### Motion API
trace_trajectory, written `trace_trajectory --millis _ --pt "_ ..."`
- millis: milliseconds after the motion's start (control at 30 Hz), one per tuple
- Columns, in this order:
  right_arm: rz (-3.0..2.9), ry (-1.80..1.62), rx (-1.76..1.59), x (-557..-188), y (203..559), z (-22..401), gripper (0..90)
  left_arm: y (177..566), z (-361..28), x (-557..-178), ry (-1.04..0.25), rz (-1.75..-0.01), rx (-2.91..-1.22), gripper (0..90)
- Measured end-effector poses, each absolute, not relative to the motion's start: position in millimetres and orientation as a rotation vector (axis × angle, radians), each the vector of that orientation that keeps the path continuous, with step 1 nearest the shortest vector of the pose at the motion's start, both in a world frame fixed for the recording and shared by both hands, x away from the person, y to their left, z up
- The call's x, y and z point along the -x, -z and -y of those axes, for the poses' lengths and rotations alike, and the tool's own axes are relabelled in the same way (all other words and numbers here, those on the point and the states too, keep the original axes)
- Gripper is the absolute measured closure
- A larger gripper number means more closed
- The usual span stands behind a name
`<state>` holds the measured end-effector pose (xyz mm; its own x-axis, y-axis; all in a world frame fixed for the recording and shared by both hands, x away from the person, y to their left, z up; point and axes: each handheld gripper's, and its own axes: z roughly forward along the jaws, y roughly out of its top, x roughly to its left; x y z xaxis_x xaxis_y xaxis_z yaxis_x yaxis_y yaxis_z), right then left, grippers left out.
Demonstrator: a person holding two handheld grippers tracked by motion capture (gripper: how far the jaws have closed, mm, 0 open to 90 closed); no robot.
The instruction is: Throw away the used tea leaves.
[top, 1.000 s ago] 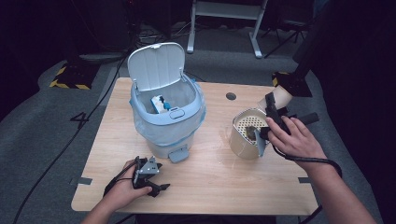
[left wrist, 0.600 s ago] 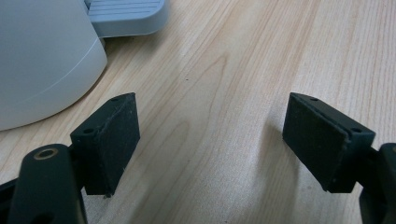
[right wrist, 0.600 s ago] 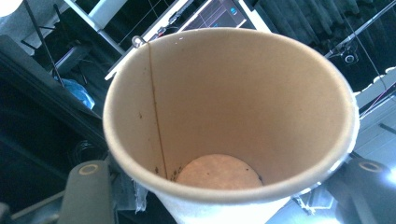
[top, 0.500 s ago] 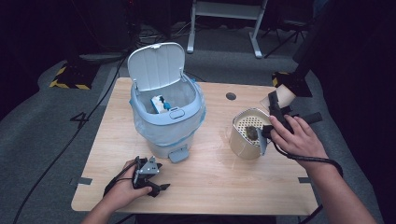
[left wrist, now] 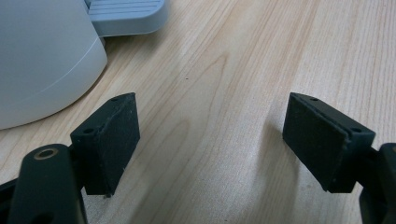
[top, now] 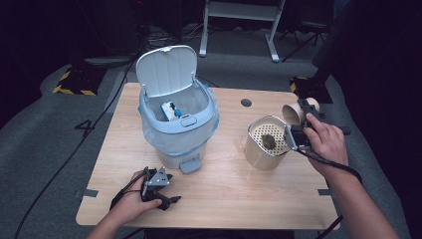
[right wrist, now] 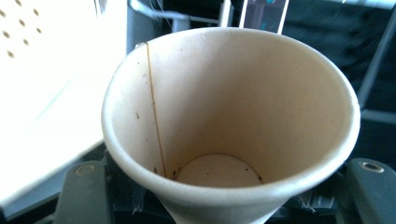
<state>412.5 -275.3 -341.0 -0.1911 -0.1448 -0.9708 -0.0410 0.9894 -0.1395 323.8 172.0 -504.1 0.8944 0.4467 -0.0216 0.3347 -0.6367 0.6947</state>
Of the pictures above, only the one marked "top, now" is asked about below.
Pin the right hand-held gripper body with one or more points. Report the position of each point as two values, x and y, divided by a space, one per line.
297 137

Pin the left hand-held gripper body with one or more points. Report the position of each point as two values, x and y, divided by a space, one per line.
157 181

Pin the brown paper cup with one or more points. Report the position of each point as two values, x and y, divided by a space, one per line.
292 113

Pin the food scraps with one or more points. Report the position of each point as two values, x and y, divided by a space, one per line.
268 141

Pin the beige canister with perforated strainer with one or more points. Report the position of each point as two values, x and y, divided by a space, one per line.
262 159

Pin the person's left hand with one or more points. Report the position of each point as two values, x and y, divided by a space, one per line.
132 205

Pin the person's right hand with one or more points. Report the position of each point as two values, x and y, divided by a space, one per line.
328 149

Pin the black yellow striped stand base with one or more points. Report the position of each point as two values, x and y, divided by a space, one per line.
312 89
78 83

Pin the translucent blue bin liner bag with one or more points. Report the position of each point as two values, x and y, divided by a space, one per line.
172 142

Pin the grey tape strip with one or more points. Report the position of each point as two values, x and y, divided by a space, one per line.
325 191
90 192

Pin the black tripod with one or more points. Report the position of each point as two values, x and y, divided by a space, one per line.
308 38

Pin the white metal stand frame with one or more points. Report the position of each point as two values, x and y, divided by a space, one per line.
273 46

